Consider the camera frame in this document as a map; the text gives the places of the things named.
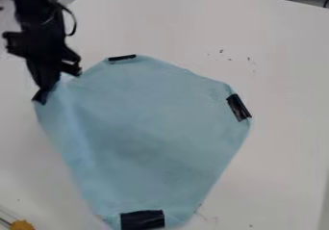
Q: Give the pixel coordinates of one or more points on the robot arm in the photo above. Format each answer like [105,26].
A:
[32,3]

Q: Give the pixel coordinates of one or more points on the light blue cloth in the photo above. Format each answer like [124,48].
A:
[150,137]

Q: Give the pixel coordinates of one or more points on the yellow toy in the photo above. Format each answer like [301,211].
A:
[21,225]

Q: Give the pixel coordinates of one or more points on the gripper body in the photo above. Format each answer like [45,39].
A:
[40,46]

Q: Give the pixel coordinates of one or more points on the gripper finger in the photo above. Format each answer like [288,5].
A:
[39,80]
[53,78]

